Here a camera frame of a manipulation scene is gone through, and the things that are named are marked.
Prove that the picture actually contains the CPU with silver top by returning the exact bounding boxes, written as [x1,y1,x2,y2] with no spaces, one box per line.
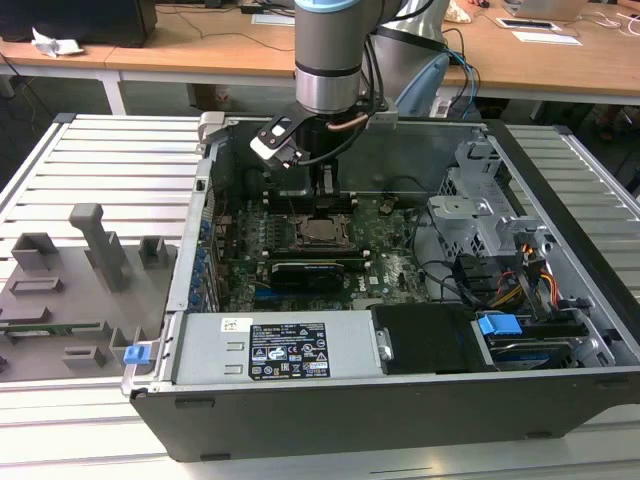
[304,218,338,240]

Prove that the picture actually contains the metal socket cover frame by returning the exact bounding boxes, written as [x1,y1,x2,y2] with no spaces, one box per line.
[294,213,359,251]

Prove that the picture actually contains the RAM slot white clips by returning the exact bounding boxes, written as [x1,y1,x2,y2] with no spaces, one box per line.
[263,200,359,207]
[263,192,359,200]
[259,249,372,260]

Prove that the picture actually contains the CPU socket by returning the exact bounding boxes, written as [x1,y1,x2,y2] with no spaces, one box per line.
[291,212,360,254]

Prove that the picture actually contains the blue expansion slot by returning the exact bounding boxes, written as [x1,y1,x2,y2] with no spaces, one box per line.
[253,292,351,310]

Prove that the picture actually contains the brown cardboard box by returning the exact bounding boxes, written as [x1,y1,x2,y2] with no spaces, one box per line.
[191,83,233,113]

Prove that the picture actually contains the black graphics card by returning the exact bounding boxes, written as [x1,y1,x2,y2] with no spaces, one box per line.
[269,258,347,294]

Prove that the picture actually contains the white paper sheet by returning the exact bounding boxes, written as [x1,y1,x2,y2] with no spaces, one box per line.
[250,13,296,28]
[510,30,584,48]

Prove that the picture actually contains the green motherboard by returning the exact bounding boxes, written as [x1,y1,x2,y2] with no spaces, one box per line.
[212,192,432,314]

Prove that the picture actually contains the wooden desk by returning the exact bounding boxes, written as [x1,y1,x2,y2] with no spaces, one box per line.
[439,9,640,121]
[0,2,301,116]

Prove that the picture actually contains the silver disk bay cage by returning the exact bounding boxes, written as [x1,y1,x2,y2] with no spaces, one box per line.
[427,139,557,262]

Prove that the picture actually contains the beige patterned bag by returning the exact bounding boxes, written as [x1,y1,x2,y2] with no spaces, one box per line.
[444,0,474,24]

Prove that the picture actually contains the silver power supply with label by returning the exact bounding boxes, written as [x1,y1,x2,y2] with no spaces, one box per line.
[172,312,376,386]

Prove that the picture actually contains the hard disk in blue carrier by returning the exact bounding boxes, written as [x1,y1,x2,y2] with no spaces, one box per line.
[474,310,589,372]

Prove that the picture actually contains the silver laptop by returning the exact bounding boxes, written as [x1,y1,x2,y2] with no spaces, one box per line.
[501,0,589,23]

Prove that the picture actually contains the black computer box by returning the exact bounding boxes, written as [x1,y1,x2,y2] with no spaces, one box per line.
[0,0,159,49]

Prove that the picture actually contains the blue case latch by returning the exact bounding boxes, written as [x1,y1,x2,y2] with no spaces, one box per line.
[123,344,153,367]

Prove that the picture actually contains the open black PC case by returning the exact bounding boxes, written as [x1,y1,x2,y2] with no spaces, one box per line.
[128,112,640,464]

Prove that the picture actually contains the crumpled white paper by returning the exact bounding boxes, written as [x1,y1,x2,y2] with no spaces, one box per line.
[30,25,86,58]

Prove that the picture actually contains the gray parts rack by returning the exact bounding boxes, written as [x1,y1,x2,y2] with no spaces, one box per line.
[0,202,180,384]

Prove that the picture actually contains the green RAM stick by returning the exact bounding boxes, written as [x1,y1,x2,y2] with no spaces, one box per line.
[0,322,102,336]

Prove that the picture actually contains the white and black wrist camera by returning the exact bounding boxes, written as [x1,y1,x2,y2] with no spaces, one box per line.
[249,112,307,169]

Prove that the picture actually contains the black wire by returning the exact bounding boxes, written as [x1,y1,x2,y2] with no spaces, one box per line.
[387,174,437,200]
[413,259,475,304]

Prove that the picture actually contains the gray case handle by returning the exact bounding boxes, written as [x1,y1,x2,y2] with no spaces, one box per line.
[196,111,229,148]

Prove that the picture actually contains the coloured power wire bundle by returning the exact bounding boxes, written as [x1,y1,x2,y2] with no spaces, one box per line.
[492,242,559,309]

